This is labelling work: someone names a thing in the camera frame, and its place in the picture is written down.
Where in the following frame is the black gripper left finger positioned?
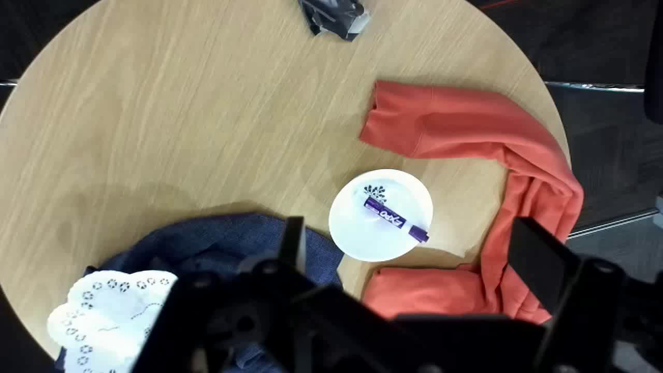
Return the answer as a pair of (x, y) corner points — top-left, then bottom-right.
(277, 216), (304, 269)

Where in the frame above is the white bowl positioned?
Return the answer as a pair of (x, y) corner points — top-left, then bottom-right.
(329, 168), (432, 262)

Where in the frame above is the blue cloth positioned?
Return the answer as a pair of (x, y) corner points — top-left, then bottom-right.
(54, 211), (346, 373)

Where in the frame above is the purple marker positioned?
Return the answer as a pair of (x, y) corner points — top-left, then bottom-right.
(362, 197), (428, 242)

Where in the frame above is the white paper doily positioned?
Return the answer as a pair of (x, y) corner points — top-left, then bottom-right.
(47, 269), (175, 373)

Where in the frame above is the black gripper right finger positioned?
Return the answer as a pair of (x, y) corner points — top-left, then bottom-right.
(507, 217), (581, 313)

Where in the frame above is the black binder clip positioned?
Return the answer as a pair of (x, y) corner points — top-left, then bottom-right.
(298, 0), (371, 41)

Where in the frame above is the orange cloth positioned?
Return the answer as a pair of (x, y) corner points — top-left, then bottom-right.
(361, 81), (585, 323)

